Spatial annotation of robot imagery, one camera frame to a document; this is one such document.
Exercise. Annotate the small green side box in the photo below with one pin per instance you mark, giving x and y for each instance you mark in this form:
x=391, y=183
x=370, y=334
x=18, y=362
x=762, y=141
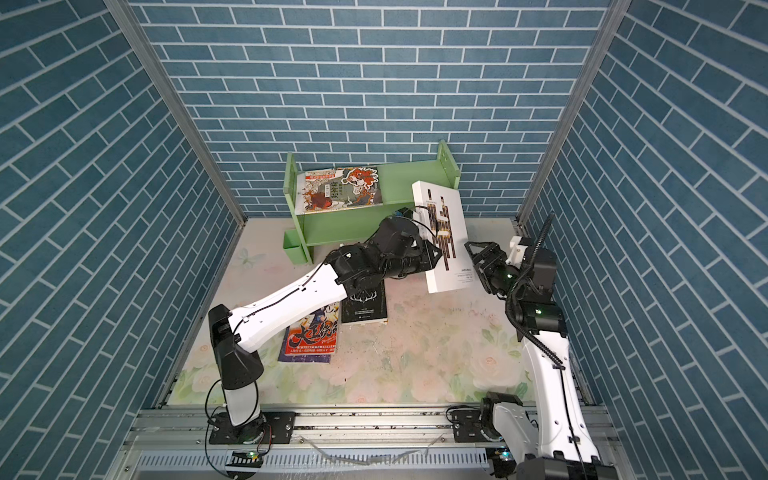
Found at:
x=293, y=247

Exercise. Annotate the red blue manga book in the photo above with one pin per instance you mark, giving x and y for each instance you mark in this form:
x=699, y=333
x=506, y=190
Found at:
x=316, y=333

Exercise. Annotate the green wooden two-tier shelf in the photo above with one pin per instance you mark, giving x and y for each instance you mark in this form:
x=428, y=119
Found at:
x=349, y=226

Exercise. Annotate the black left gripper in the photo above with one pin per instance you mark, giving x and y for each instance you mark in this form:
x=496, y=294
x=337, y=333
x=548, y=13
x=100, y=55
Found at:
x=426, y=253

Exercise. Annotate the dark purple book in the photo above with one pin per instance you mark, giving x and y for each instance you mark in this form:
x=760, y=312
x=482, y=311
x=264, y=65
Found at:
x=302, y=358

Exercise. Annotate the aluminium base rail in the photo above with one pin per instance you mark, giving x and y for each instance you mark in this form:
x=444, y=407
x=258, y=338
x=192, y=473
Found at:
x=336, y=426

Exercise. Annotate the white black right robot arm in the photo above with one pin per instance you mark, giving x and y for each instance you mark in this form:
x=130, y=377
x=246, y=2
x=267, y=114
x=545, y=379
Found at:
x=556, y=443

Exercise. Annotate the white book with brown bars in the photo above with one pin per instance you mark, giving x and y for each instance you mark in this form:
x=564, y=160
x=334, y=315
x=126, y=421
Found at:
x=440, y=209

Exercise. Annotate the green red illustrated comic book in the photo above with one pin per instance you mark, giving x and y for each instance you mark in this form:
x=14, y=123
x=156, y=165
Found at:
x=332, y=190

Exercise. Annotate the black book with gold text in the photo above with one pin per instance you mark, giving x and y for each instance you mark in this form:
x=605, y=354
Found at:
x=365, y=307

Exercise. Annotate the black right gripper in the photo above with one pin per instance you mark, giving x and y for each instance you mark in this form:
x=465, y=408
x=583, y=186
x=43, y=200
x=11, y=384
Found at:
x=490, y=268

